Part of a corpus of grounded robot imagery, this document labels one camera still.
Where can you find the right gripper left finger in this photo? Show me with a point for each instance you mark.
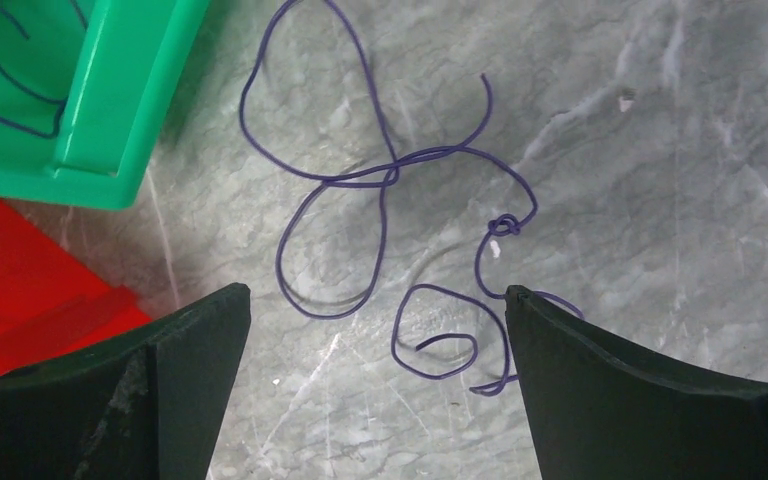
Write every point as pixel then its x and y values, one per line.
pixel 146 404

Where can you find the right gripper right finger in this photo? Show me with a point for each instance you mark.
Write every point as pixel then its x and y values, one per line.
pixel 603 407

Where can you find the right red plastic bin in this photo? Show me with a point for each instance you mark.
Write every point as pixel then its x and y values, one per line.
pixel 50 303

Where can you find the green plastic bin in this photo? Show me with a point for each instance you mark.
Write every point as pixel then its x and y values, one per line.
pixel 85 87

